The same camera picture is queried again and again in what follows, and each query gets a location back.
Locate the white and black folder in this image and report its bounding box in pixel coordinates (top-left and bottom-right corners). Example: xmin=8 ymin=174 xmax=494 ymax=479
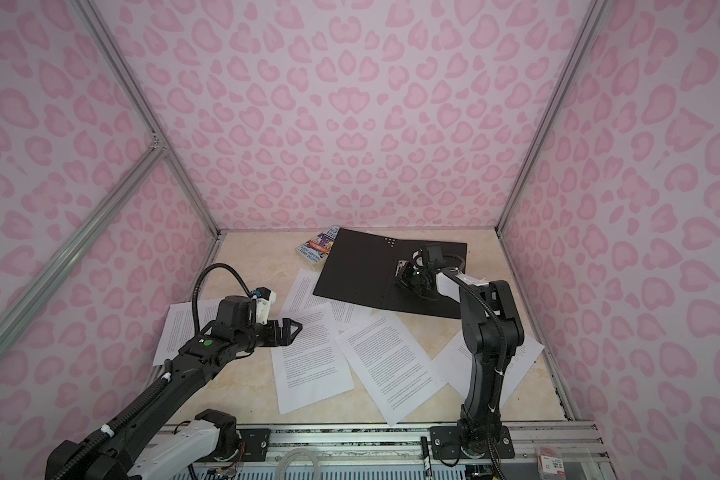
xmin=313 ymin=228 xmax=460 ymax=320

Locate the black marker pen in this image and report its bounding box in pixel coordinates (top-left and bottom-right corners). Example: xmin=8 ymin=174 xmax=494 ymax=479
xmin=420 ymin=436 xmax=434 ymax=480

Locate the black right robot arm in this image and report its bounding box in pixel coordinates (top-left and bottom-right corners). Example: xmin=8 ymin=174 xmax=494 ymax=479
xmin=395 ymin=243 xmax=525 ymax=467

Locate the clear plastic tube loop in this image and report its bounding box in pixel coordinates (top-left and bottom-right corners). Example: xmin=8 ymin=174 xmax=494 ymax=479
xmin=274 ymin=446 xmax=323 ymax=480

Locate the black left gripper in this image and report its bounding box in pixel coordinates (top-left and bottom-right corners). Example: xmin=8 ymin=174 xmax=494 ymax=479
xmin=235 ymin=316 xmax=303 ymax=353

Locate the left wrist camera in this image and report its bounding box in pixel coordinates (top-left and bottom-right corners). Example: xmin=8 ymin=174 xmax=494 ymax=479
xmin=252 ymin=287 xmax=277 ymax=325

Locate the printed paper sheet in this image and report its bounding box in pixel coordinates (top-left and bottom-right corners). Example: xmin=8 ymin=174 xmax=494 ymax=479
xmin=152 ymin=298 xmax=221 ymax=367
xmin=281 ymin=269 xmax=372 ymax=332
xmin=337 ymin=312 xmax=444 ymax=426
xmin=272 ymin=304 xmax=354 ymax=414
xmin=432 ymin=330 xmax=544 ymax=407

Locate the clear box with label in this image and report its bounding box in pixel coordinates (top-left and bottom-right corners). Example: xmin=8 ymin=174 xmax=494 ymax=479
xmin=535 ymin=445 xmax=567 ymax=480

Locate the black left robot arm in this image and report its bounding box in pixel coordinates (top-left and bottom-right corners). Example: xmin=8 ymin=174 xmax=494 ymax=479
xmin=45 ymin=264 xmax=303 ymax=479

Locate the colourful paperback book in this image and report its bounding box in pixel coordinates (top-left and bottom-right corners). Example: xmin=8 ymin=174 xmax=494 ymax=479
xmin=296 ymin=225 xmax=341 ymax=266

